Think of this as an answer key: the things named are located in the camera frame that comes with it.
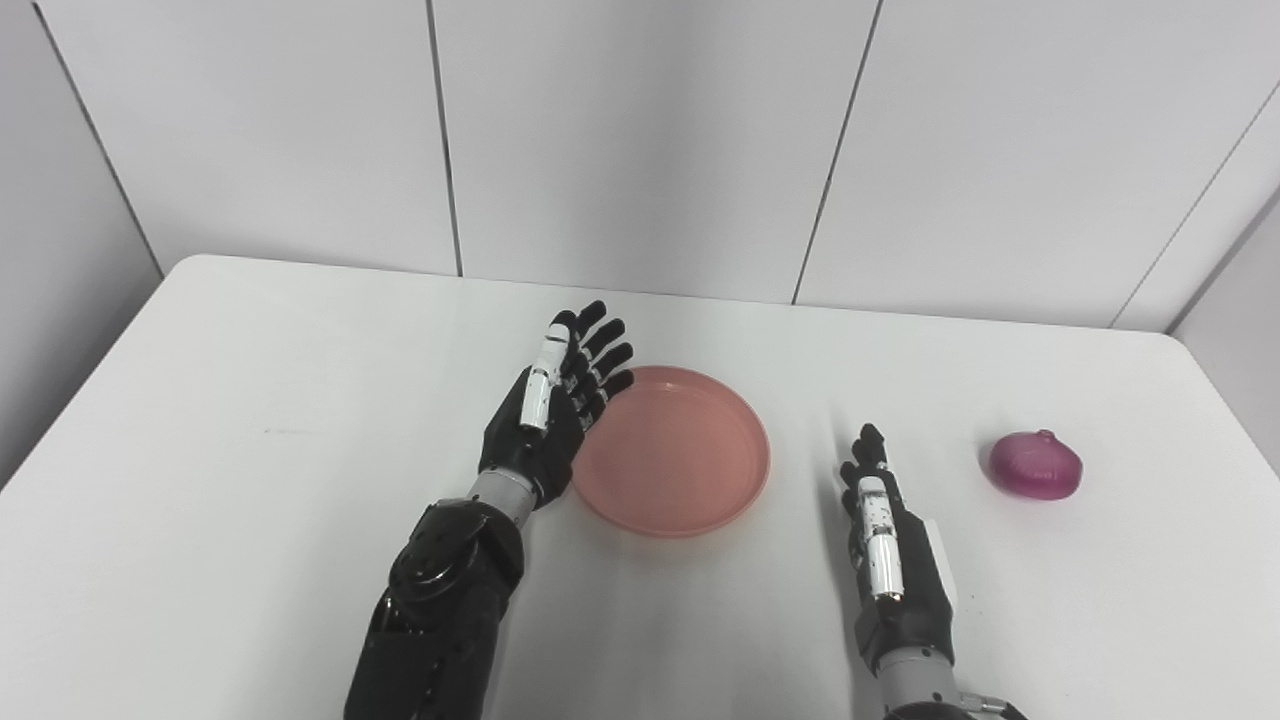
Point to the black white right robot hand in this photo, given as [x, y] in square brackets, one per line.
[920, 590]

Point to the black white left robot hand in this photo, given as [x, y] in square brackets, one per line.
[550, 445]

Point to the pink round plate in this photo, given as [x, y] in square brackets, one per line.
[675, 455]

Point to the purple red onion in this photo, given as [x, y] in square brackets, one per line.
[1037, 467]

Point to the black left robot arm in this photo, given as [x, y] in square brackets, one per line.
[440, 620]

